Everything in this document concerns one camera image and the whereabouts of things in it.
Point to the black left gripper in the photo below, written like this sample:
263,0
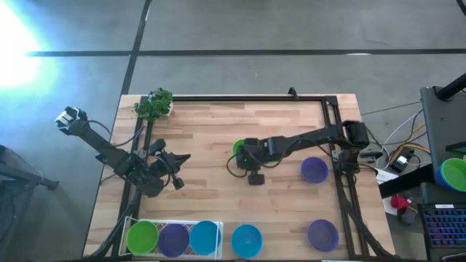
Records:
149,174

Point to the blue mini bowl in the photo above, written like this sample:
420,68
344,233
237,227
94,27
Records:
438,176
205,239
247,241

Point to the green plant in white pot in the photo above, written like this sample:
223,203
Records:
154,105

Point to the white power adapter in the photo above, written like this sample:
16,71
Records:
400,161

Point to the black aluminium frame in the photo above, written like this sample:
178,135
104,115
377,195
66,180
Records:
204,98

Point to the black desk bar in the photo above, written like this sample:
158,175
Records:
407,182

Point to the black floor stand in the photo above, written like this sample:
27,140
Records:
47,183

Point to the white paper sheet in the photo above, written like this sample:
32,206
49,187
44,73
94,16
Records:
386,176

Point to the backlit computer keyboard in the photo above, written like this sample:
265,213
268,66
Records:
446,225

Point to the purple mini bowl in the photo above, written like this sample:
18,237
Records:
173,241
323,236
315,170

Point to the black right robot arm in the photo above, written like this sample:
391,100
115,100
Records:
313,137

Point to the green mini bowl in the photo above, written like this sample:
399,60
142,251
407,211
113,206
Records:
238,146
142,237
455,174

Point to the black pole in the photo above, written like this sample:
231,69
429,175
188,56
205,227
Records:
453,87

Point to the small red object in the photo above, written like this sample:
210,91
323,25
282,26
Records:
398,202

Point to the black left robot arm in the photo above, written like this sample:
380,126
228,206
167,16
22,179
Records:
98,143

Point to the small black clamp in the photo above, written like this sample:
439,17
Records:
293,92

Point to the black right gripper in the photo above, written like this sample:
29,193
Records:
260,153

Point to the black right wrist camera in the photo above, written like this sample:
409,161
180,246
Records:
256,179

